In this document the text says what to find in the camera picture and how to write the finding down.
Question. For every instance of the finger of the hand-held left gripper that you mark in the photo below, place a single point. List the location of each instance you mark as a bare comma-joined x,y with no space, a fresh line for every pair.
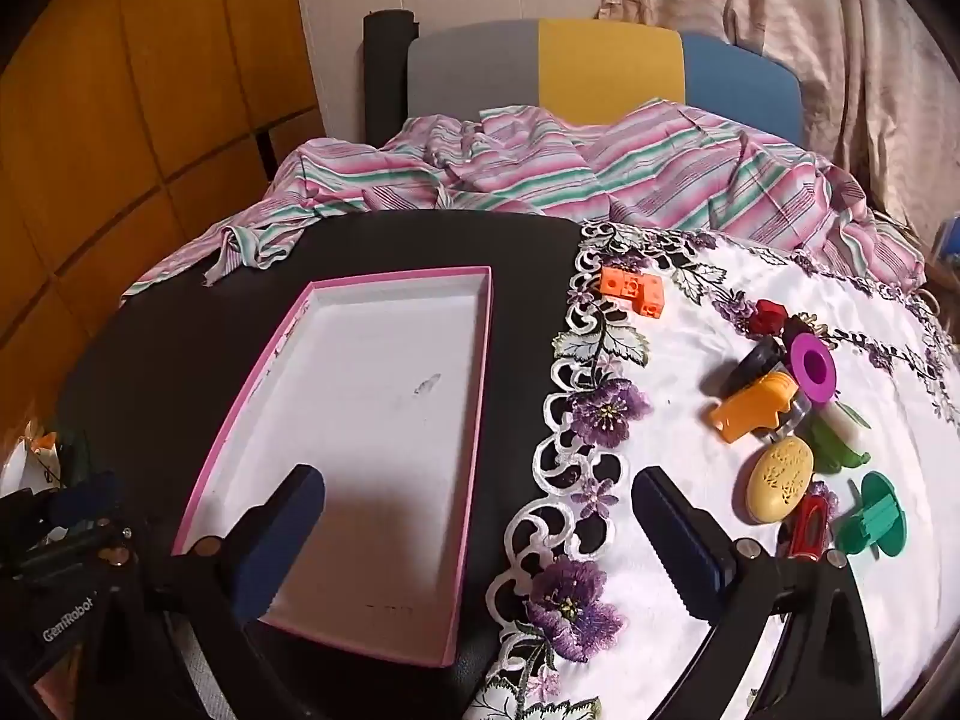
86,496

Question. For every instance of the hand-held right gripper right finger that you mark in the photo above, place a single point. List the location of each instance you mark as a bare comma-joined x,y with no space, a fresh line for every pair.
679,540

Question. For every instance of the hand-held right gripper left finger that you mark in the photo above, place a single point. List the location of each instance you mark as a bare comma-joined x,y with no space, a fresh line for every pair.
281,540

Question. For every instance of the yellow oval case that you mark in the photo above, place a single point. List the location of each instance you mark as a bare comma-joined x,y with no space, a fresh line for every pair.
780,480

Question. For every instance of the red shiny capsule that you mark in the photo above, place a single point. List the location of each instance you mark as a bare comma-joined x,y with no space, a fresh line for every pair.
810,525

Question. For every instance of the orange curved plastic piece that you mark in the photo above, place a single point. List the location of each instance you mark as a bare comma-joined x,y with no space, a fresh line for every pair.
750,409

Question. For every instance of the pink rimmed white tray box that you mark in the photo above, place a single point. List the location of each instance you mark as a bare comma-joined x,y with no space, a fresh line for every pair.
360,390

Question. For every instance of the clear cylinder black base container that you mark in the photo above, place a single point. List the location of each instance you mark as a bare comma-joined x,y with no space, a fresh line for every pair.
754,360

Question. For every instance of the teal green flanged piece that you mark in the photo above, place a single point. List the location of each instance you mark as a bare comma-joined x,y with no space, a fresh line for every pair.
877,521

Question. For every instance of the purple flanged spool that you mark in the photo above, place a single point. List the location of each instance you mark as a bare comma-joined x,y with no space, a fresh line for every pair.
814,367

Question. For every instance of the white embroidered floral tablecloth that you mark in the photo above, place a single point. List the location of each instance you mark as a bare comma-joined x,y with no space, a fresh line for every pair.
675,390

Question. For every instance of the light green plastic piece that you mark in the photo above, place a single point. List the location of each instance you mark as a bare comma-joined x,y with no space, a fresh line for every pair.
832,446

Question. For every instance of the small red plastic piece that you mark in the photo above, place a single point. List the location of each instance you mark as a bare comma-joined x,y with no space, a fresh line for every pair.
769,316

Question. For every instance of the dark brown plastic piece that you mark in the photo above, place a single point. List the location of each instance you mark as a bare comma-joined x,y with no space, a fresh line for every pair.
799,326

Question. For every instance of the orange cube block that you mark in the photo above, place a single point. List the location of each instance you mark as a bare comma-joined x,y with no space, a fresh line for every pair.
630,289

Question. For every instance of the pink green striped cloth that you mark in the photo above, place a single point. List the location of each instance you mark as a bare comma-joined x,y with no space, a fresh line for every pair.
637,165

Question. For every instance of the orange wooden wardrobe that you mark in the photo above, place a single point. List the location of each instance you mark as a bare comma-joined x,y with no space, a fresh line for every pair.
112,90

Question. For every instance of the beige curtain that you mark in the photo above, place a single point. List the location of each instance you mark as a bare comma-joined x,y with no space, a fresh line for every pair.
862,52

